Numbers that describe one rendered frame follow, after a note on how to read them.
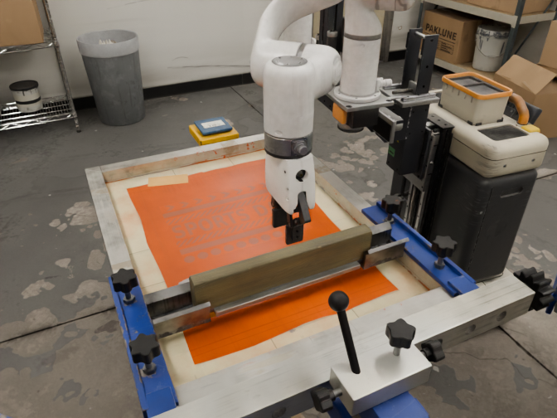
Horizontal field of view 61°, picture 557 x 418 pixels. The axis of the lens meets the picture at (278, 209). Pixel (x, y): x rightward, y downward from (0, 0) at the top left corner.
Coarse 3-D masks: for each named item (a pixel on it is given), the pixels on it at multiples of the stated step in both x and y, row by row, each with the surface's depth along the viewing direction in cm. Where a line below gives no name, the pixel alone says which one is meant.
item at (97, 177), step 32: (128, 160) 129; (160, 160) 129; (192, 160) 133; (96, 192) 115; (352, 192) 115; (128, 256) 95; (352, 320) 81; (384, 320) 81; (288, 352) 76; (192, 384) 71; (224, 384) 71
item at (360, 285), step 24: (240, 168) 132; (264, 168) 132; (216, 192) 122; (312, 216) 113; (312, 288) 93; (336, 288) 93; (360, 288) 93; (384, 288) 93; (312, 312) 87; (336, 312) 87
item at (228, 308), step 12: (348, 264) 93; (312, 276) 90; (324, 276) 90; (276, 288) 87; (288, 288) 87; (300, 288) 88; (240, 300) 84; (252, 300) 84; (216, 312) 82; (228, 312) 83
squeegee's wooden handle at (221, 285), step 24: (312, 240) 88; (336, 240) 88; (360, 240) 91; (240, 264) 83; (264, 264) 83; (288, 264) 85; (312, 264) 88; (336, 264) 91; (192, 288) 80; (216, 288) 81; (240, 288) 83; (264, 288) 86
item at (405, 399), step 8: (408, 392) 64; (392, 400) 63; (400, 400) 63; (408, 400) 63; (376, 408) 62; (384, 408) 62; (392, 408) 62; (400, 408) 62; (408, 408) 62; (416, 408) 62; (368, 416) 64; (376, 416) 61; (384, 416) 61; (392, 416) 61; (400, 416) 61; (408, 416) 61; (416, 416) 61; (424, 416) 61
